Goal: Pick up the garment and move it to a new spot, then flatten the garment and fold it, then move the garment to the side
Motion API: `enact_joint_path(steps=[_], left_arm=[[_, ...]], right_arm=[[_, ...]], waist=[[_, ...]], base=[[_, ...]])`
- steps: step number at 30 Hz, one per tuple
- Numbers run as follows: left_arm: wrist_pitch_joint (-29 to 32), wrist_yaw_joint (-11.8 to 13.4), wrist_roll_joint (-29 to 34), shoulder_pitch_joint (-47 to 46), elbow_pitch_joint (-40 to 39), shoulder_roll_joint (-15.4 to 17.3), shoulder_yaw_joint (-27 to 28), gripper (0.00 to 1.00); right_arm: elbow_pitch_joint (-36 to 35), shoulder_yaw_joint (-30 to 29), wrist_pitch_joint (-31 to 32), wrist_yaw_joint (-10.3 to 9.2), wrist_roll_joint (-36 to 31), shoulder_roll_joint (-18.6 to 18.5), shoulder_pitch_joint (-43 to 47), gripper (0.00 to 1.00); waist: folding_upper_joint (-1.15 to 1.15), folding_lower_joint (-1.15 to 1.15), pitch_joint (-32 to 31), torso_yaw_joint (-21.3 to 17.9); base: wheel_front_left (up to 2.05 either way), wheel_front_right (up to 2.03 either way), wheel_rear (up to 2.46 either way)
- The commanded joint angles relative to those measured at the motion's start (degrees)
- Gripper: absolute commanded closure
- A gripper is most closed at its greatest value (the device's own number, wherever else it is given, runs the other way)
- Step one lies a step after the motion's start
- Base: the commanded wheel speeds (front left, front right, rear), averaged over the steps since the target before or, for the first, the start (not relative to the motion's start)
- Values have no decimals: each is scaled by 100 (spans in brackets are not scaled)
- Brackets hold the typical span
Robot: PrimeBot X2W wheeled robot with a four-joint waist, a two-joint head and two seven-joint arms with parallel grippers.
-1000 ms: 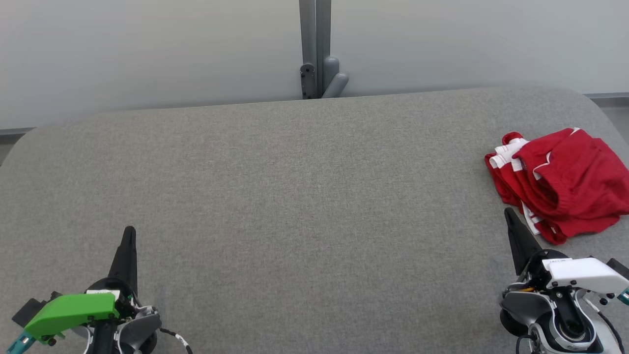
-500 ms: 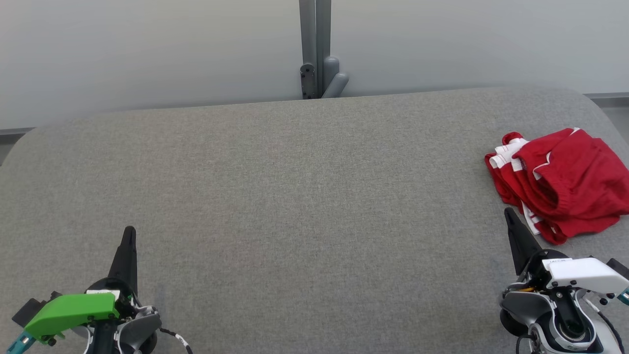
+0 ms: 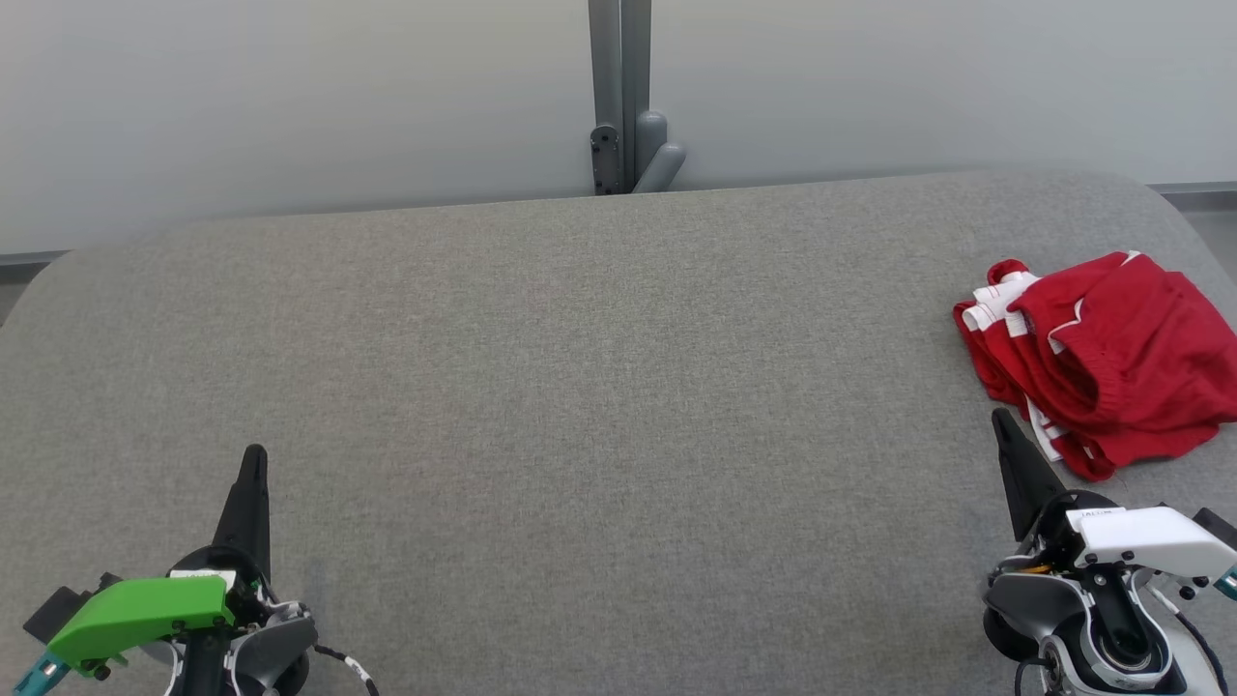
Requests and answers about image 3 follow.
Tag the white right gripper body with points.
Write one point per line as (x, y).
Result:
(1150, 536)

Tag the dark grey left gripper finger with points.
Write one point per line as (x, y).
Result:
(249, 512)

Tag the grey metal post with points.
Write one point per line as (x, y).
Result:
(623, 77)

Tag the red shorts white stripe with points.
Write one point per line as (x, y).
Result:
(1131, 348)

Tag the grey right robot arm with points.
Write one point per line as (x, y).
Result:
(1063, 619)

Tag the red white lettered jersey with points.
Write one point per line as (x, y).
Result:
(986, 358)

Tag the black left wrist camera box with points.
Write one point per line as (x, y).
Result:
(58, 609)

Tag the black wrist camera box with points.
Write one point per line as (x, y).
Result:
(1220, 530)
(58, 609)

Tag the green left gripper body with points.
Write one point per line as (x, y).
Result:
(135, 609)

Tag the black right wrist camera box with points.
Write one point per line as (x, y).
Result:
(1220, 530)

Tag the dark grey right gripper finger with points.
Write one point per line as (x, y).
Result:
(1026, 478)

